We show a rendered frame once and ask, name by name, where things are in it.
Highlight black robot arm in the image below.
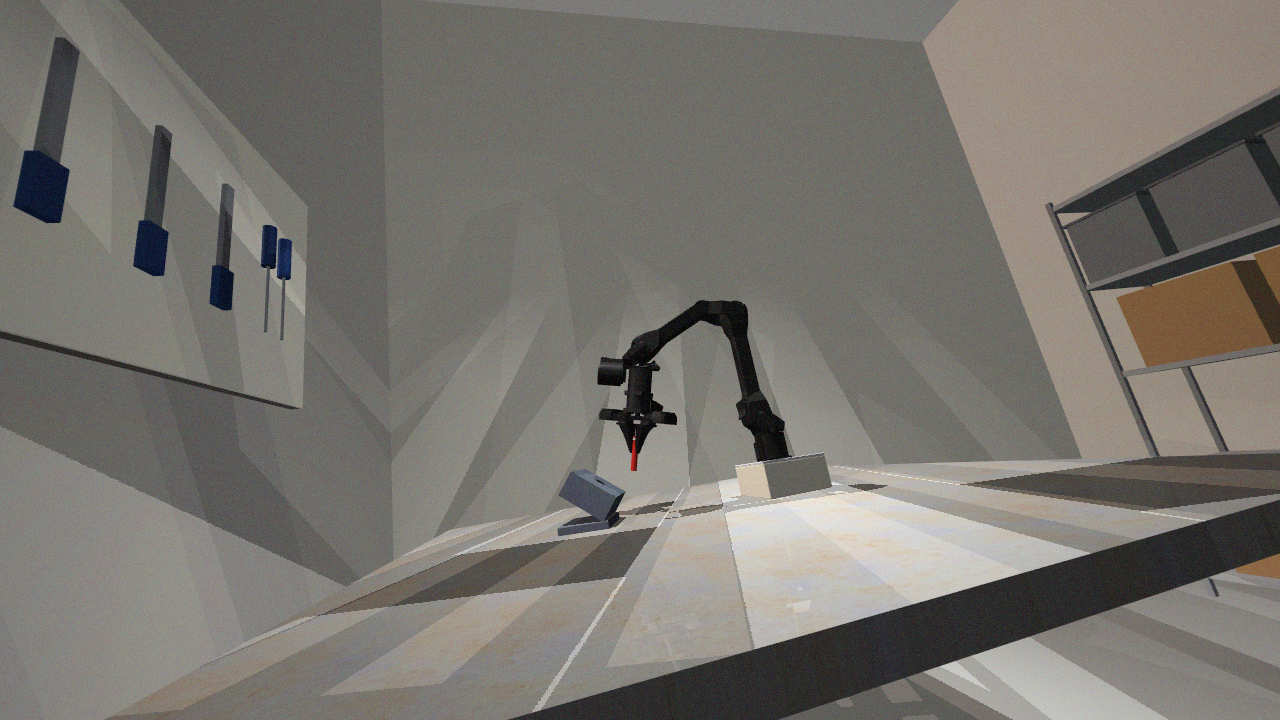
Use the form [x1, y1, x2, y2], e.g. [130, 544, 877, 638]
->
[596, 300, 792, 462]

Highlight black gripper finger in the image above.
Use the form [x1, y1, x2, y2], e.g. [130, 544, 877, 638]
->
[635, 424, 657, 454]
[616, 421, 636, 454]

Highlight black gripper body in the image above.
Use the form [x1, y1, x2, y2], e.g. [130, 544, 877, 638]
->
[599, 387, 677, 425]

